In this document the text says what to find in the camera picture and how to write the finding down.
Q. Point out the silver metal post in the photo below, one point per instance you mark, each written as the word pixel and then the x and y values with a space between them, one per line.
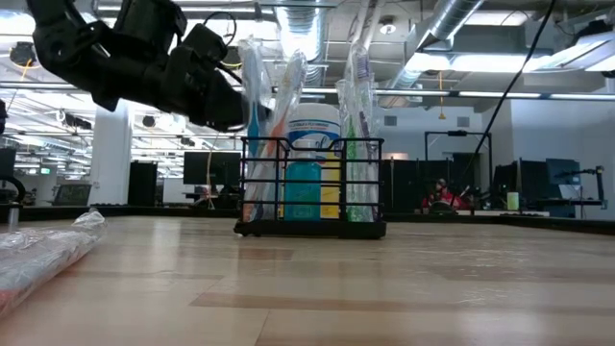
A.
pixel 13 217

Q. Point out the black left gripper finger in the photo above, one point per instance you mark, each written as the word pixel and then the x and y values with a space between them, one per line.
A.
pixel 240 113

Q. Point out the dark monitor group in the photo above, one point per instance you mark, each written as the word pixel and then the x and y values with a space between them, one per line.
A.
pixel 528 182

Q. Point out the blue toothbrush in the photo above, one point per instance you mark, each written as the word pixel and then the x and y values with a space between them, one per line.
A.
pixel 253 127

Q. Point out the black computer monitor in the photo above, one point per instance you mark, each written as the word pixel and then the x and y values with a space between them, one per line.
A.
pixel 211 168

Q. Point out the green cup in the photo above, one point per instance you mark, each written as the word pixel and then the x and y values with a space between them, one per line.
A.
pixel 512 201

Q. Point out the black aluminium table frame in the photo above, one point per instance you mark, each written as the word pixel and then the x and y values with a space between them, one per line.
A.
pixel 144 210

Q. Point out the teal mouthwash bottle white cap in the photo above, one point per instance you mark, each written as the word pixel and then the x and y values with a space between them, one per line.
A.
pixel 302 190

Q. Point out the white disinfecting wipes canister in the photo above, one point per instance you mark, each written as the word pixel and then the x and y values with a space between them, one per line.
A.
pixel 314 126

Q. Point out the silver ventilation duct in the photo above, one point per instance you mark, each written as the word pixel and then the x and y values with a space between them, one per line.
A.
pixel 300 29

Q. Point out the black ceiling device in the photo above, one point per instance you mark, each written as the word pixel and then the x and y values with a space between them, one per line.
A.
pixel 21 54

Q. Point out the black cabinet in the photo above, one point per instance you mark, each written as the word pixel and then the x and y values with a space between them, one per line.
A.
pixel 142 185

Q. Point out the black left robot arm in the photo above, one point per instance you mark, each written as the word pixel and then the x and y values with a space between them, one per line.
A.
pixel 96 62

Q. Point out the white column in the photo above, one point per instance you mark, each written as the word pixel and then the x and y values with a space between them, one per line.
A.
pixel 110 154

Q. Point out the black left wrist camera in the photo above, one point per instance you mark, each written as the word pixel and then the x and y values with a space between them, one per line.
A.
pixel 206 43

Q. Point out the long ceiling light strip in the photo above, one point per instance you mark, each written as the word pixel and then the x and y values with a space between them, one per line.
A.
pixel 480 94

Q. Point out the person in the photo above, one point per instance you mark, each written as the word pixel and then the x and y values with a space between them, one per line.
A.
pixel 444 197

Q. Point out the black rack frame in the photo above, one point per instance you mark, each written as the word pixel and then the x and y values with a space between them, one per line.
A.
pixel 456 133

